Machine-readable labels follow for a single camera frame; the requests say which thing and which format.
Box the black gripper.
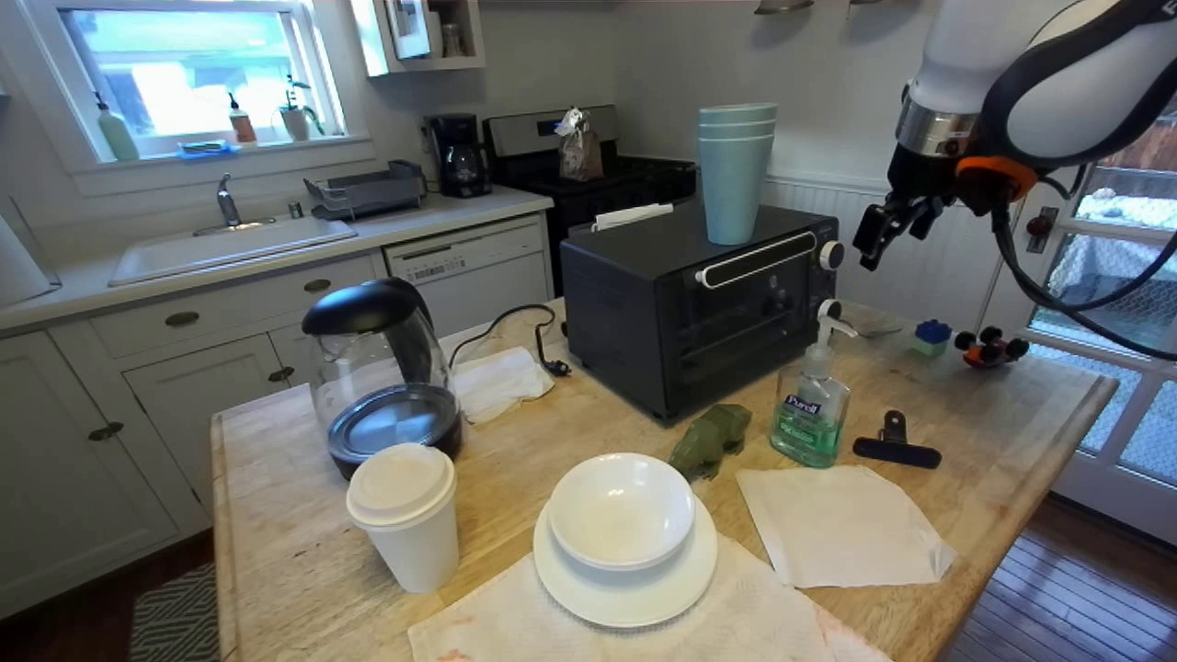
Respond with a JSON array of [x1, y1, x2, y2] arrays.
[[849, 142, 955, 277]]

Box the black toaster oven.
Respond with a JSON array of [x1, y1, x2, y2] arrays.
[[558, 200, 846, 427]]

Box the silver toaster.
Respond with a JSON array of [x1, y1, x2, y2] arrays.
[[301, 159, 430, 224]]

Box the blue green toy brick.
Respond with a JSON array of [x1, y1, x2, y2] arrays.
[[912, 315, 955, 362]]

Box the orange toy car black wheels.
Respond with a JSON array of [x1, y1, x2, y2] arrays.
[[952, 324, 1033, 370]]

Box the teal plastic cup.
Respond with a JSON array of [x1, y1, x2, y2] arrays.
[[699, 126, 780, 251], [699, 114, 780, 136], [699, 99, 780, 120]]

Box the green hand sanitizer pump bottle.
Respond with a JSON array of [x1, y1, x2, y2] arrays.
[[767, 313, 860, 470]]

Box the black binder clip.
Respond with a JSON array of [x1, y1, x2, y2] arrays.
[[849, 409, 944, 470]]

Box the white flat packet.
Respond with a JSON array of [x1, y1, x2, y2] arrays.
[[588, 200, 678, 235]]

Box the green sponge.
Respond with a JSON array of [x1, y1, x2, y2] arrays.
[[666, 400, 754, 484]]

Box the black kitchen stove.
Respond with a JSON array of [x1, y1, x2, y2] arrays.
[[482, 107, 699, 300]]

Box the white folded napkin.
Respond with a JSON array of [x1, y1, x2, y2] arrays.
[[733, 462, 955, 592]]

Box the clear tied bag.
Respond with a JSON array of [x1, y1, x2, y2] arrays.
[[553, 107, 608, 184]]

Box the white door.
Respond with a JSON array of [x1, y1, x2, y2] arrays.
[[1026, 120, 1177, 549]]

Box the white bowl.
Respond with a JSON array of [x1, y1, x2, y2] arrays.
[[544, 451, 699, 577]]

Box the white crumpled paper towel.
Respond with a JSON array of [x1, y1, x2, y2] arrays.
[[444, 347, 558, 427]]

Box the black coffee maker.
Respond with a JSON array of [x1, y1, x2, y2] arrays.
[[422, 114, 494, 204]]

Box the white round plate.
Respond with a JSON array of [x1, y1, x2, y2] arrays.
[[529, 490, 721, 633]]

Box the glass kettle black lid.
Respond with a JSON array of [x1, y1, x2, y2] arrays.
[[298, 277, 467, 477]]

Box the white paper cup with lid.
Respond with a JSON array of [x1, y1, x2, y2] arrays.
[[343, 441, 463, 601]]

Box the white red-stained cloth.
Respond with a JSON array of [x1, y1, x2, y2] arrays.
[[404, 528, 894, 662]]

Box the small red-labelled bottle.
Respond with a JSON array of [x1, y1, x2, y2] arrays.
[[224, 88, 262, 148]]

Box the white kitchen sink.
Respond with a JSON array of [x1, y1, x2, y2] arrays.
[[108, 216, 360, 286]]

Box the silver sink faucet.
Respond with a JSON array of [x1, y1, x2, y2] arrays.
[[214, 174, 246, 230]]

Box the blue sponge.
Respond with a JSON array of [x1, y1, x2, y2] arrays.
[[171, 136, 243, 164]]

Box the white kitchen counter cabinet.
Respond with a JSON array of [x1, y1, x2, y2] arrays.
[[0, 186, 558, 622]]

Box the kitchen window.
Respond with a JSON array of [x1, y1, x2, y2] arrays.
[[22, 0, 373, 169]]

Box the white green soap bottle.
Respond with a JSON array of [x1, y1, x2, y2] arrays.
[[92, 93, 144, 164]]

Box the grey patterned floor rug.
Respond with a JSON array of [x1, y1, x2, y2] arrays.
[[124, 563, 224, 662]]

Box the orange cable clamp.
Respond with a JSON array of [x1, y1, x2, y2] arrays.
[[952, 151, 1043, 211]]

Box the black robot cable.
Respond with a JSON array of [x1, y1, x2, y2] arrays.
[[989, 159, 1177, 367]]

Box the black kettle power cord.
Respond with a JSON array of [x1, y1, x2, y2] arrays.
[[444, 300, 572, 380]]

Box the white wall shelf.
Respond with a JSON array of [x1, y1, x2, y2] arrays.
[[344, 0, 490, 80]]

